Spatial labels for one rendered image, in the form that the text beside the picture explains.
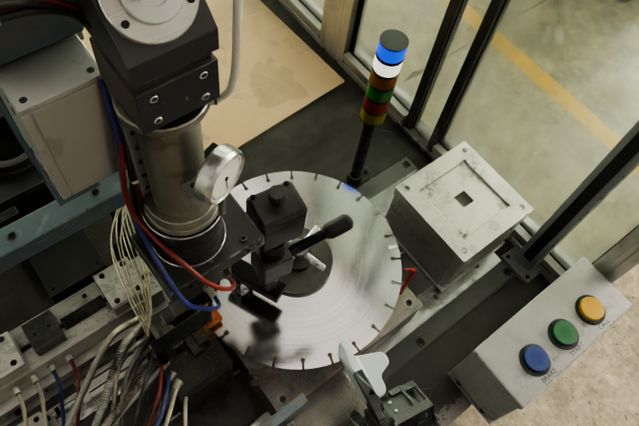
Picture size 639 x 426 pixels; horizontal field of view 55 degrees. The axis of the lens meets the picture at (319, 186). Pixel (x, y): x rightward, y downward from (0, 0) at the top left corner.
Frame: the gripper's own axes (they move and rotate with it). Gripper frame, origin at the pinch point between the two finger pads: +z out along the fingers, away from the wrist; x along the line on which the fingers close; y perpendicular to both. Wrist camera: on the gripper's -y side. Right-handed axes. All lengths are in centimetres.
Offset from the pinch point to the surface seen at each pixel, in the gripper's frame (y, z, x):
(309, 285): 0.2, 7.4, 13.2
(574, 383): 85, 31, -84
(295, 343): -5.4, 2.2, 8.7
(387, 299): 10.3, 2.3, 9.0
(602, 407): 89, 23, -89
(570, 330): 36.4, -9.2, -2.9
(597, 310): 42.8, -8.7, -2.4
